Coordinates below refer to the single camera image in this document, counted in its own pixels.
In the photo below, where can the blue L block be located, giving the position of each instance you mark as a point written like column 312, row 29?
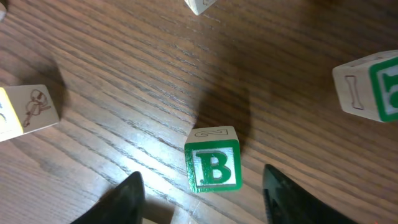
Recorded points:
column 199, row 6

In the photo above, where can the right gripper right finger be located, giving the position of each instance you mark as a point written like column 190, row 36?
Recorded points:
column 288, row 203

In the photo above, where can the yellow S block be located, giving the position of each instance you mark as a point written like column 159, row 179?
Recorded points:
column 24, row 109

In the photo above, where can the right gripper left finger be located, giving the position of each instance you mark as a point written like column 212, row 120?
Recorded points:
column 123, row 205

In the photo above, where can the green R block right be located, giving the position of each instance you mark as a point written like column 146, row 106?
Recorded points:
column 367, row 87

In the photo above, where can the green B block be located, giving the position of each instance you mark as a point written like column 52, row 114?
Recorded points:
column 213, row 159

